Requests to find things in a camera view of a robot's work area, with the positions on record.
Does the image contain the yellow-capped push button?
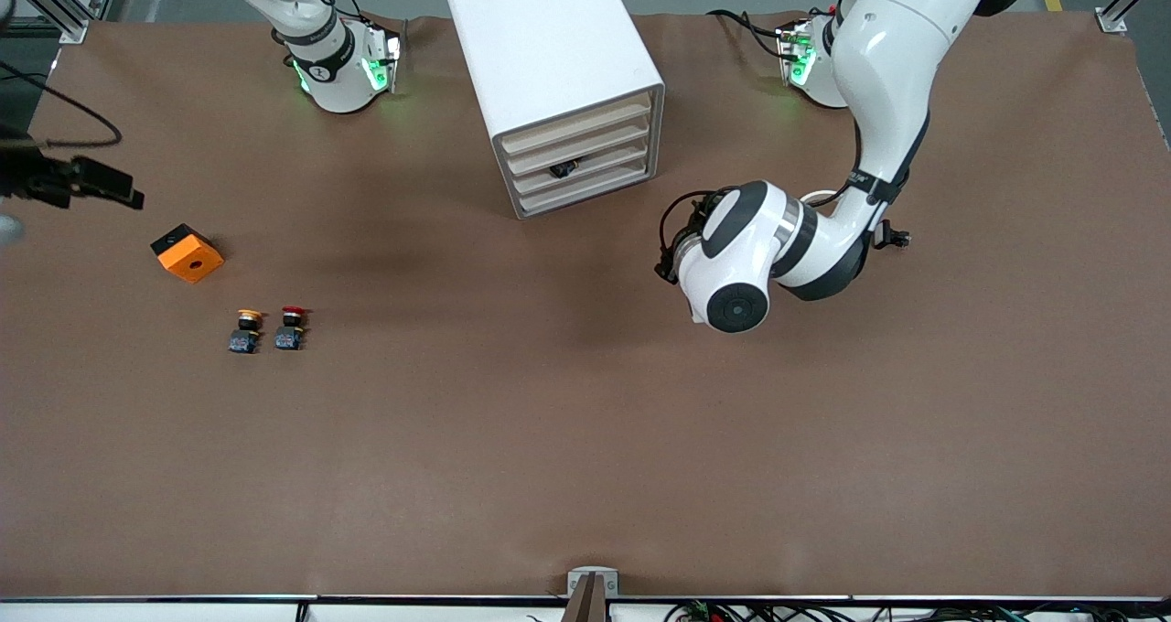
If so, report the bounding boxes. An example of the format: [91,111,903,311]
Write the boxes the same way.
[228,308,265,355]

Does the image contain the red-capped push button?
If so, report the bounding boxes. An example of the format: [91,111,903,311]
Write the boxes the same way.
[274,306,311,351]

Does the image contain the orange and black box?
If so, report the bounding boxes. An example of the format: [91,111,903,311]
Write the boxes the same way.
[150,223,225,284]

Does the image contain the brown table cover mat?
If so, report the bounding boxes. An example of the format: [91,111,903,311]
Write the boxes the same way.
[0,11,1171,600]

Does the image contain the black left camera cable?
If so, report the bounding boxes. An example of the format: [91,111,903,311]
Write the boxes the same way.
[661,190,724,257]

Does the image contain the black arm base cable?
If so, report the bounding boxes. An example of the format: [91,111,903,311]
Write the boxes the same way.
[707,7,790,63]

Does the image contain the grey metal mounting bracket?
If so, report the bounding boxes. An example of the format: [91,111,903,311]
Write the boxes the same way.
[566,566,620,598]

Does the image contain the brown camera mast profile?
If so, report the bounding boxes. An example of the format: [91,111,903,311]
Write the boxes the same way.
[560,574,610,622]

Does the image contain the black cable bundle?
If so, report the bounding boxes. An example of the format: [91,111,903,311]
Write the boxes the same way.
[663,600,1171,622]

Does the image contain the white table edge rail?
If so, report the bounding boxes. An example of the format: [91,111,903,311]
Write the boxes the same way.
[0,594,1171,622]

